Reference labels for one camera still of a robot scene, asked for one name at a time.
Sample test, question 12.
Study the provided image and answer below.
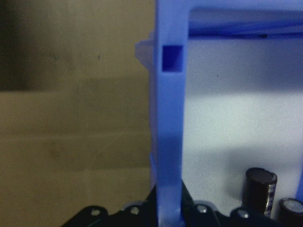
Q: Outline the blue bin with capacitors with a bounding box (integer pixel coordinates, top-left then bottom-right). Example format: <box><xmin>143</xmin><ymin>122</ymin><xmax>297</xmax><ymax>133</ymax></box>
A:
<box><xmin>134</xmin><ymin>0</ymin><xmax>303</xmax><ymax>227</ymax></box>

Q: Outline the black cylindrical capacitor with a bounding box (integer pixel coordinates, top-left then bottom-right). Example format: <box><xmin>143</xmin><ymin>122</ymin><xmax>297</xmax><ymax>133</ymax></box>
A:
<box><xmin>243</xmin><ymin>167</ymin><xmax>278</xmax><ymax>216</ymax></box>
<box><xmin>278</xmin><ymin>197</ymin><xmax>303</xmax><ymax>227</ymax></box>

